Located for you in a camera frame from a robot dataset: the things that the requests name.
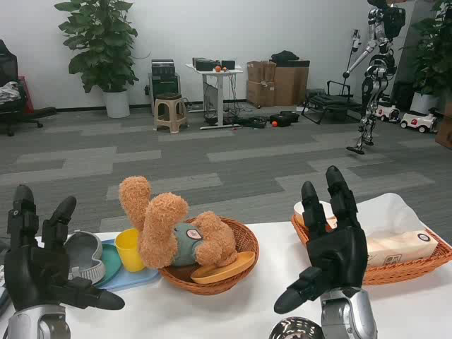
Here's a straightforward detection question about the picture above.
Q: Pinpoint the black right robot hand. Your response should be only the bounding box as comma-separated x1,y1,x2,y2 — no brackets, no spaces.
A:
273,165,370,315

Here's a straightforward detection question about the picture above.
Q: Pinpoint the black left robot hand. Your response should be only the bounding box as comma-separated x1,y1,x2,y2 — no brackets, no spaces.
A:
3,184,126,321

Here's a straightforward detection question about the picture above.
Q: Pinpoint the shiny metal bowl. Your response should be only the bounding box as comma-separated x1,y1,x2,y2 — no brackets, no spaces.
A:
268,316,324,339

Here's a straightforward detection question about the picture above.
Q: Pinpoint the grey silicone bowl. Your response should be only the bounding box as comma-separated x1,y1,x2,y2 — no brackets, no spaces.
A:
63,231,107,283

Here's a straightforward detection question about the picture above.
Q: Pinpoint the white and yellow bowl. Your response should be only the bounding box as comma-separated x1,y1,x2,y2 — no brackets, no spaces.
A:
292,200,335,227

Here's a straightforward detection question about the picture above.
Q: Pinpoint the tissue box with white tissue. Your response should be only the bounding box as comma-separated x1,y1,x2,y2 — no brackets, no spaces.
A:
326,192,441,271

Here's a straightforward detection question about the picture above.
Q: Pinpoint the rectangular wicker basket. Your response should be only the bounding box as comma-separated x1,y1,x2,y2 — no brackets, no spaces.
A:
291,211,452,287

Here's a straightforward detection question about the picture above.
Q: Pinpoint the green plastic plate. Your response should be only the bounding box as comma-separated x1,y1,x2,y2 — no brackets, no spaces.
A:
92,243,124,289

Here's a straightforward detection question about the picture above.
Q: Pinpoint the round wicker basket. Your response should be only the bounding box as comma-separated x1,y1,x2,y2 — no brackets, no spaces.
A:
157,215,261,297

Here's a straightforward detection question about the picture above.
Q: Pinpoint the yellow plastic cup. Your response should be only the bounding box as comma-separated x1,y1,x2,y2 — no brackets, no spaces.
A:
114,228,148,273

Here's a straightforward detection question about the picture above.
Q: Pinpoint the light blue plastic tray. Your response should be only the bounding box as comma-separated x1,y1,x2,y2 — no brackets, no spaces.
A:
70,238,162,293

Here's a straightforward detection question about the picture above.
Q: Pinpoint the orange plastic plate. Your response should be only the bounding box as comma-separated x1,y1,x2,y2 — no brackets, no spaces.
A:
190,251,256,285

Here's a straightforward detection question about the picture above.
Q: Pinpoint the brown teddy bear plush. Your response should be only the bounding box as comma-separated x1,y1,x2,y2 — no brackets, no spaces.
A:
118,175,238,270

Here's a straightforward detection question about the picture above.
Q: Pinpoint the black case on floor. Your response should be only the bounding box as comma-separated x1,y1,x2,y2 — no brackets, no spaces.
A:
270,111,300,127

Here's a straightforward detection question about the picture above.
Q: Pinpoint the white toy car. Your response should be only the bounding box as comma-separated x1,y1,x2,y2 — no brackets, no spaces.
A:
400,109,439,134
374,102,402,123

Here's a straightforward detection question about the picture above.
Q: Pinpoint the black folding cot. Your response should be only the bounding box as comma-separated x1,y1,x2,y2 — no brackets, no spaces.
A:
300,80,364,125

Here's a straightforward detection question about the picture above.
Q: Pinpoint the brown cardboard box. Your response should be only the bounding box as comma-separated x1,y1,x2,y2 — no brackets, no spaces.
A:
434,116,452,149

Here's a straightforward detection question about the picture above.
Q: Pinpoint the white plant pot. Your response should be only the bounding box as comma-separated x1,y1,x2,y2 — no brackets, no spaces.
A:
102,90,131,119
409,91,441,114

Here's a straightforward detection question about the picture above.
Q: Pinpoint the large cardboard box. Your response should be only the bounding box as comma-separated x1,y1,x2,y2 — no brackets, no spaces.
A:
273,66,310,107

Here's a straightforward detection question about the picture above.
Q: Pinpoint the white clothes pile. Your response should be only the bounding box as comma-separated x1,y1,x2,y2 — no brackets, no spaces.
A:
0,81,20,105

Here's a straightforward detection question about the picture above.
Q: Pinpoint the small cardboard box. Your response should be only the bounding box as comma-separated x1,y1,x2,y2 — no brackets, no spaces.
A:
246,60,277,83
246,80,276,107

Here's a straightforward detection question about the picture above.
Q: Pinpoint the silver humanoid robot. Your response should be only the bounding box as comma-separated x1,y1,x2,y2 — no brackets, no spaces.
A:
342,0,407,156

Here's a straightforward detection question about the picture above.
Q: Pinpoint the black office chair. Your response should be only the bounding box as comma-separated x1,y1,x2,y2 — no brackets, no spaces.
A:
0,39,57,137

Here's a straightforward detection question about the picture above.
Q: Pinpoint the black bag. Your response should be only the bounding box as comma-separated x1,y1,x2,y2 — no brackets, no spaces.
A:
270,50,300,63

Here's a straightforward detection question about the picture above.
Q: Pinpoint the beige plastic stool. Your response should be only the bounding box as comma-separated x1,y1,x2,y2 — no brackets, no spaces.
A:
153,93,189,134

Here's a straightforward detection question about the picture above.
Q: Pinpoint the white standing desk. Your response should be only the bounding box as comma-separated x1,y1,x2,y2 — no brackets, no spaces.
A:
186,63,244,131

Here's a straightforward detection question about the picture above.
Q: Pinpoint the large green potted plant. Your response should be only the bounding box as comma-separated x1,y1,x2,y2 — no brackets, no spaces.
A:
54,0,141,95
402,0,452,96

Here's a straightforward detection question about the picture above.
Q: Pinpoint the black equipment case stack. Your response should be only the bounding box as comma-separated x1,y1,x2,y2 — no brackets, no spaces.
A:
148,59,182,107

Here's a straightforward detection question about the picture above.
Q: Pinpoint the black device box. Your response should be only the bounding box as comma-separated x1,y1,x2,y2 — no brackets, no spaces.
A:
192,58,222,71

